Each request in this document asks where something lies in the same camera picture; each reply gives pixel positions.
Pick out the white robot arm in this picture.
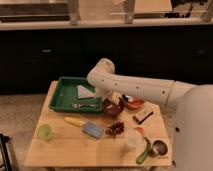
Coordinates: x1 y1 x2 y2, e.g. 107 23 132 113
87 58 213 171

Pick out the dark red bowl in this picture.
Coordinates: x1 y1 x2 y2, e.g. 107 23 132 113
103 99 124 117

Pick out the orange bowl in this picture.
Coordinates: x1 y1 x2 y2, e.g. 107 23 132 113
122 95 144 110

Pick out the dried red chili bunch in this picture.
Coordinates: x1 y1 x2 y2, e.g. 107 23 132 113
105 122 124 136

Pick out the grey triangular cloth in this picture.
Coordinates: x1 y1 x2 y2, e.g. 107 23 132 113
77 85 94 99

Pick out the orange carrot piece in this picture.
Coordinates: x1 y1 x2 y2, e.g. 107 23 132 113
134 127 144 135

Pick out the white mug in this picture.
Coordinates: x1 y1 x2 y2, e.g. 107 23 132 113
124 129 142 151

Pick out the green plastic tray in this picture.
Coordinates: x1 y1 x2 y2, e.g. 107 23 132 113
49 77 103 114

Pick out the wooden table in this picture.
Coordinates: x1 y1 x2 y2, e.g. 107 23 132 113
25 81 172 167

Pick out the small metal cup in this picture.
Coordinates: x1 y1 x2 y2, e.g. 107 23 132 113
151 140 168 157

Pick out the small green cup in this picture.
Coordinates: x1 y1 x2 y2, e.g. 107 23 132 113
36 124 53 141

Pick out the dark cabinet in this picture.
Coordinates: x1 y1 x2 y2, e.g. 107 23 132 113
0 25 213 94

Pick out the black stand on floor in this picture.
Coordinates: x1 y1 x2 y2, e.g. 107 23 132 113
0 133 12 171

